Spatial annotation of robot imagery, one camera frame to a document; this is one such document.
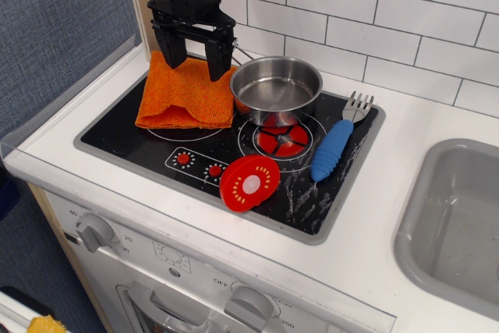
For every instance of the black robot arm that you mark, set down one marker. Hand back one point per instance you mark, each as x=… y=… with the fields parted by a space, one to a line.
x=176 y=21

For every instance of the white toy oven front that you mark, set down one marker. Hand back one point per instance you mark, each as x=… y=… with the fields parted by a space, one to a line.
x=142 y=285

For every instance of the yellow cloth at corner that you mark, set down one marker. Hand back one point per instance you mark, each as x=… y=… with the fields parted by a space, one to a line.
x=45 y=324

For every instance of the black toy stovetop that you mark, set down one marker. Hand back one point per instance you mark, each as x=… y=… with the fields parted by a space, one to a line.
x=193 y=161

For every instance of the stainless steel pot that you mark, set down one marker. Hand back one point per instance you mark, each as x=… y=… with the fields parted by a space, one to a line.
x=276 y=90

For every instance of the grey right oven knob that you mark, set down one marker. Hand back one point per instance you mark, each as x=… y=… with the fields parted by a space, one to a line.
x=250 y=308

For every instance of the grey sink basin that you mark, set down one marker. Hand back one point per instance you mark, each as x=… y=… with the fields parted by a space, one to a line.
x=447 y=242

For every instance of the grey left oven knob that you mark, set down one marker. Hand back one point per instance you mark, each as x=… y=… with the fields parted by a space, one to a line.
x=94 y=231

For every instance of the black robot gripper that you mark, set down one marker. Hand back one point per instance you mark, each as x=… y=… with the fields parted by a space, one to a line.
x=176 y=21

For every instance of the red toy tomato half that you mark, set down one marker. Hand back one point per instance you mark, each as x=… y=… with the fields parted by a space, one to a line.
x=249 y=181

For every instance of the blue handled toy fork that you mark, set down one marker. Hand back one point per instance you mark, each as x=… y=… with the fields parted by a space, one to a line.
x=328 y=153

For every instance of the grey oven knob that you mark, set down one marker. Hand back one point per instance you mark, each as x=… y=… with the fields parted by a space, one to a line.
x=250 y=308
x=94 y=231

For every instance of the orange napkin cloth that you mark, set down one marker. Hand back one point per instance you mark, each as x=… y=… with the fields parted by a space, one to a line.
x=184 y=97

